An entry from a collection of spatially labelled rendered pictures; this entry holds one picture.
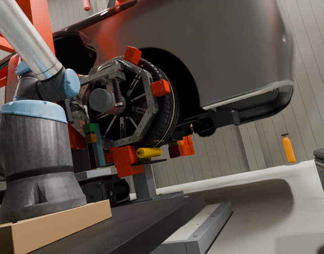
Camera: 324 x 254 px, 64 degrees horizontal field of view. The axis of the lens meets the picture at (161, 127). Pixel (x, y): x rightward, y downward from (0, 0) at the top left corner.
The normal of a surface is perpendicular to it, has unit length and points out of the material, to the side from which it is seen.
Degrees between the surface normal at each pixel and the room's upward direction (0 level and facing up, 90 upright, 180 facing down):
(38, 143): 88
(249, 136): 90
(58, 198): 69
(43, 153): 88
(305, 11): 90
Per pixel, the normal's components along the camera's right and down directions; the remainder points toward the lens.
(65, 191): 0.66, -0.59
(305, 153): -0.40, -0.07
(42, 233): 0.89, -0.25
